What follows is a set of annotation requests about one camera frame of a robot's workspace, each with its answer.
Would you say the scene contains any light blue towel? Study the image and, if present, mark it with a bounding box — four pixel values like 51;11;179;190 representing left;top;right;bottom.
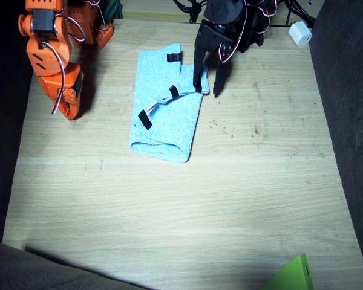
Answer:
129;43;211;164

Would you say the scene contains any white power adapter cube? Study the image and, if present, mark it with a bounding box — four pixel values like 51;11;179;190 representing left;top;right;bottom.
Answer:
287;20;313;48

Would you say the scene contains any lime green triangular bracket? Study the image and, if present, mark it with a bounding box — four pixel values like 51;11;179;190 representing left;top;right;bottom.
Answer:
258;253;316;290

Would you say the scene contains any green table clamp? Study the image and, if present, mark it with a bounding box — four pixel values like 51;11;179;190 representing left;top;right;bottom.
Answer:
103;0;124;20

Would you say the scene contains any orange gripper servo cable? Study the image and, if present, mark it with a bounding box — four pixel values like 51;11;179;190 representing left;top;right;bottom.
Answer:
38;15;87;116

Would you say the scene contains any black cable bundle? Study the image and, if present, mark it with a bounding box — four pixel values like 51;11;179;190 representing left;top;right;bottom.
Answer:
172;0;212;24

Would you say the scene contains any black gripper servo cable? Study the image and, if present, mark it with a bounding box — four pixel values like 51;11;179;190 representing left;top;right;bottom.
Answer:
218;0;249;64

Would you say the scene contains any black adapter cable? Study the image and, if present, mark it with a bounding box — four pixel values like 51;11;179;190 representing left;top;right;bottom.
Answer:
283;0;318;27

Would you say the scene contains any black arm base cable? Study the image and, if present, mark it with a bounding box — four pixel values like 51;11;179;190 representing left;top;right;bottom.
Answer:
248;0;280;39

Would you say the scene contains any dark grey foam panel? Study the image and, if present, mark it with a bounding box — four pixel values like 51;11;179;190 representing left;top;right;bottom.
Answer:
307;0;363;290
0;236;154;290
0;0;37;243

